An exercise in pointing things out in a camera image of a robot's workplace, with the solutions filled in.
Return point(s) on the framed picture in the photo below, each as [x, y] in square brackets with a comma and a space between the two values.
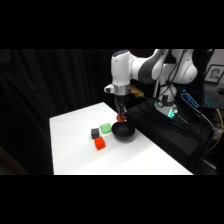
[214, 74]

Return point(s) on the green status light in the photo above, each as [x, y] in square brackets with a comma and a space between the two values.
[171, 113]

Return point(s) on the dark grey block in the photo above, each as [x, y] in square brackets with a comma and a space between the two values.
[95, 133]

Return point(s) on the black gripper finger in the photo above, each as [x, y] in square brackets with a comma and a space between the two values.
[124, 111]
[118, 110]

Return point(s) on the red ball with yellow dots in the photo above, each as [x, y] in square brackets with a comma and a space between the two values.
[120, 118]

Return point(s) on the black cloth covered stand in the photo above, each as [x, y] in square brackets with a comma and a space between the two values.
[166, 136]

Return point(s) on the red block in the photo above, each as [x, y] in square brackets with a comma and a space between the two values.
[100, 143]

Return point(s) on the black bowl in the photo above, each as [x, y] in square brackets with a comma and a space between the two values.
[123, 131]

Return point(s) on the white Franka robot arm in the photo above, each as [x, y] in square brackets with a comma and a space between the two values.
[146, 68]

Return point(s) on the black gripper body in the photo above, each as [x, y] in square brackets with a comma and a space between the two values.
[121, 100]

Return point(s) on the black curtain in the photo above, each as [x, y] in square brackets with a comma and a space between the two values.
[40, 100]

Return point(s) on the blue glowing device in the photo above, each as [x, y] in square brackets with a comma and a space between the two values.
[190, 99]

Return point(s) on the green block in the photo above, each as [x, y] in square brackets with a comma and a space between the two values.
[106, 128]

